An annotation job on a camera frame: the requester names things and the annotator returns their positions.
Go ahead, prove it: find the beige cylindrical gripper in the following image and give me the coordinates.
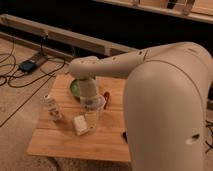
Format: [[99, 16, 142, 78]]
[[78, 78, 105, 130]]

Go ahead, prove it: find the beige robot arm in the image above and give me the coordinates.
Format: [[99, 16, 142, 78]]
[[69, 42, 213, 171]]

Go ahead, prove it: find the small white box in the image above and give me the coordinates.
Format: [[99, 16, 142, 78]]
[[73, 115, 89, 136]]

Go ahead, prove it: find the green bowl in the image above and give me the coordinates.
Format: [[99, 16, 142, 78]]
[[70, 80, 80, 98]]

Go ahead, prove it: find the black smartphone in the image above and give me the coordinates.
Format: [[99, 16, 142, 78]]
[[122, 132, 128, 143]]

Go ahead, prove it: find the white plastic bottle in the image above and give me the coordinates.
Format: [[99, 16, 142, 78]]
[[43, 95, 62, 121]]

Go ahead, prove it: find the wooden table board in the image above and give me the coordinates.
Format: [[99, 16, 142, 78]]
[[27, 75, 130, 162]]

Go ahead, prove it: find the long wooden baseboard beam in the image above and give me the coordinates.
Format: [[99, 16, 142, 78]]
[[0, 14, 136, 56]]

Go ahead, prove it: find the blue power adapter box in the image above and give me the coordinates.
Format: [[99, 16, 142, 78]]
[[19, 60, 37, 73]]

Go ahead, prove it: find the black floor cable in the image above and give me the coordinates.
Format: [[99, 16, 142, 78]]
[[0, 31, 72, 128]]

